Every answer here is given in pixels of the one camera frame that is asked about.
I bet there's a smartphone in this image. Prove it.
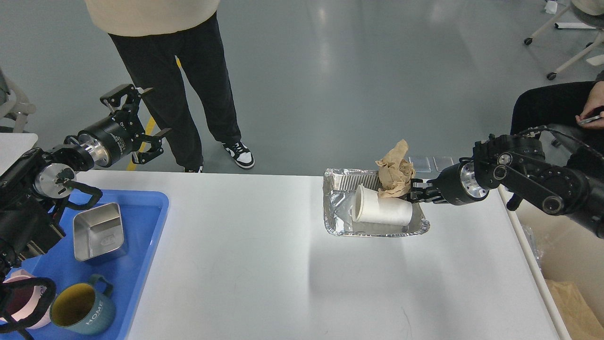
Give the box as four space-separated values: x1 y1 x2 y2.
576 115 603 126

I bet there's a clear floor plate right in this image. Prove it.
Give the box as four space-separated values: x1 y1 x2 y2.
432 156 456 172

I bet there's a white side table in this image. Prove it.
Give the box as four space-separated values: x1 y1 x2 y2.
0 133 38 176

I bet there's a square stainless steel tin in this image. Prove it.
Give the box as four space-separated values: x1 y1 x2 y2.
73 203 128 265

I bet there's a teal mug yellow inside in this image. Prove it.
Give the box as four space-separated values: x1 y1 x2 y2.
50 274 117 335

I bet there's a grey office chair left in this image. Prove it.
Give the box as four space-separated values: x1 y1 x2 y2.
0 71 36 133

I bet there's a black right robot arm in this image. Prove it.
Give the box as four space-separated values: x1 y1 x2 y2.
403 126 604 238

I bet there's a clear floor plate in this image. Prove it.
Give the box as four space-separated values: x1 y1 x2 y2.
432 156 456 172
408 156 432 173

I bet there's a white plastic bin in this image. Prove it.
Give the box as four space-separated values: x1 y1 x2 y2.
508 202 604 340

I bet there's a white office chair right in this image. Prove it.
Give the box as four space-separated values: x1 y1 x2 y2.
524 0 604 81

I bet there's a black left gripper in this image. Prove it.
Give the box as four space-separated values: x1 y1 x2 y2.
77 84 172 168

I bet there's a white paper cup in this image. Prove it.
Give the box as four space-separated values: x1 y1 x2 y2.
352 185 413 226

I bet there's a clear floor plate left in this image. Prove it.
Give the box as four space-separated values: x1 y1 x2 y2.
408 156 432 173

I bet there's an aluminium foil tray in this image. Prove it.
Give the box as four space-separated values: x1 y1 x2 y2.
323 168 431 238

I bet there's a brown paper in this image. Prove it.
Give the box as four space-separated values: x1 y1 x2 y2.
375 139 416 198

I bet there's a standing person in black trousers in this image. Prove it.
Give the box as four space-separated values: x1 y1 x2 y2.
85 0 255 172

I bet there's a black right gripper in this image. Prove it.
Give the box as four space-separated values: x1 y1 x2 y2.
411 161 489 206

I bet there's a pink mug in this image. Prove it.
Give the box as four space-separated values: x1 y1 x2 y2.
4 269 47 322

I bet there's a seated person in black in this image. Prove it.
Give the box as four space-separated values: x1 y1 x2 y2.
509 71 604 180

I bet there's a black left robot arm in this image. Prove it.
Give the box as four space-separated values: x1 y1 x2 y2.
0 84 171 340

